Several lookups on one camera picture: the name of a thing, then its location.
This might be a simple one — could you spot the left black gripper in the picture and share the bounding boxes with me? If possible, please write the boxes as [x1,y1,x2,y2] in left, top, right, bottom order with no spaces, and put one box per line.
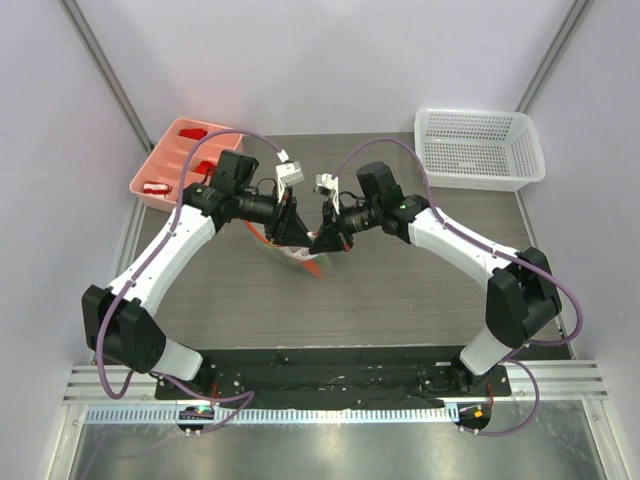
[235,184,313,247]

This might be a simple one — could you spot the pink compartment tray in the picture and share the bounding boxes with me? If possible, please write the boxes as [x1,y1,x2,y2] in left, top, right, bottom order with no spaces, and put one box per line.
[128,117,245,213]

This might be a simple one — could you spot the aluminium frame rail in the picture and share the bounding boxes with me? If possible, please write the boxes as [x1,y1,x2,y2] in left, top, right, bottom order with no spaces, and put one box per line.
[63,359,610,403]

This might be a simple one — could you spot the red fake food middle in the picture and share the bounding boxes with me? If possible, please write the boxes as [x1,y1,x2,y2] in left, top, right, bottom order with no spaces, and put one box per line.
[194,160,216,175]

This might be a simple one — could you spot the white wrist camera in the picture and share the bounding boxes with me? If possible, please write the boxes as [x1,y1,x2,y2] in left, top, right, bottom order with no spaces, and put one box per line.
[313,173,340,213]
[275,161,304,202]

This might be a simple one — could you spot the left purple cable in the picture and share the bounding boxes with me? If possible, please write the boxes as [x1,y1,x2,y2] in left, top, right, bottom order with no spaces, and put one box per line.
[90,129,291,446]

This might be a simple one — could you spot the clear orange zip top bag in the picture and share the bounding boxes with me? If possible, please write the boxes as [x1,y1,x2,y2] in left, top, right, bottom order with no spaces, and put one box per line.
[244,221,334,279]

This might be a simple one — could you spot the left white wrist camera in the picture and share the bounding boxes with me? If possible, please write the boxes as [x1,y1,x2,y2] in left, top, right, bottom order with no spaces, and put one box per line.
[275,161,304,202]

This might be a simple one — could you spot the white slotted cable duct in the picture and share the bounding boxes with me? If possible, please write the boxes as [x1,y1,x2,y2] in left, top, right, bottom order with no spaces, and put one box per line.
[84,404,459,426]

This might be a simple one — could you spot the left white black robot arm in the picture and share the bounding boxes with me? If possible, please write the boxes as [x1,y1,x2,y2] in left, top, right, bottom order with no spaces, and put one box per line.
[81,151,311,399]

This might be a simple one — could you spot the white perforated plastic basket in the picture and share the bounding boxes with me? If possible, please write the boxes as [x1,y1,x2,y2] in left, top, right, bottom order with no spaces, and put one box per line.
[414,108,546,192]

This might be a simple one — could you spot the red fake food top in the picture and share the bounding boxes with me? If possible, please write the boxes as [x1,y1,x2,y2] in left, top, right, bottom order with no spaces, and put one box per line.
[179,128,208,141]

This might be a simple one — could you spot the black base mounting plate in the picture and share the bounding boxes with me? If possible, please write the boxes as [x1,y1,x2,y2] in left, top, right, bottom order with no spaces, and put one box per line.
[187,346,512,411]

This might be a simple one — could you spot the red white fake food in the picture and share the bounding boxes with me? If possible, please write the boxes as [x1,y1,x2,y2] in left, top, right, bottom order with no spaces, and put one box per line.
[142,182,171,198]

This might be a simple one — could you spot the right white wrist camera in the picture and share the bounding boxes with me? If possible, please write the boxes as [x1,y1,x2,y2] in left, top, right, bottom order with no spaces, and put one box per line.
[313,173,340,213]

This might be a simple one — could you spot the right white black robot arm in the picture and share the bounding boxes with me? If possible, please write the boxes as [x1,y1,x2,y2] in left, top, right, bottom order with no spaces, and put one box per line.
[310,162,562,395]

